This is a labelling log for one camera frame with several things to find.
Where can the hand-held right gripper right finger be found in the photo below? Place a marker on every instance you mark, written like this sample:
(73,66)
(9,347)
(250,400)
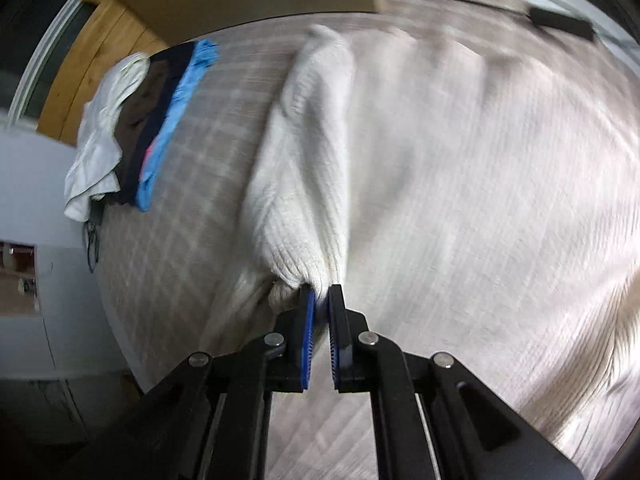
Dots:
(334,345)

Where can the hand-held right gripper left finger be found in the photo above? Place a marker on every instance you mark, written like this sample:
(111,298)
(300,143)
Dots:
(308,340)

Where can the cream knit sweater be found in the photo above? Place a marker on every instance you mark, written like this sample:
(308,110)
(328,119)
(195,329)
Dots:
(310,185)

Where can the plaid blanket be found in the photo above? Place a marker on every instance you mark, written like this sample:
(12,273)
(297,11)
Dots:
(215,135)

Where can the blue garment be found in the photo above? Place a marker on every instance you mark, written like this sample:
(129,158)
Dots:
(175,110)

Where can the white denim pants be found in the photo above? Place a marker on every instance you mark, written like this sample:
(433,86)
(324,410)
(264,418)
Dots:
(95,160)

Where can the brown garment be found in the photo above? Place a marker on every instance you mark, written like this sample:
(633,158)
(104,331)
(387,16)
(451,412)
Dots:
(140,110)

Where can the navy garment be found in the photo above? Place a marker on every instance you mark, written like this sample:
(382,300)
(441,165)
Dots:
(170,57)

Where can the wooden plank panel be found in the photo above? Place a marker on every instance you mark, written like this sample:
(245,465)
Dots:
(90,60)

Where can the black power adapter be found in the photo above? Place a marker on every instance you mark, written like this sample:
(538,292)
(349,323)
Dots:
(560,22)

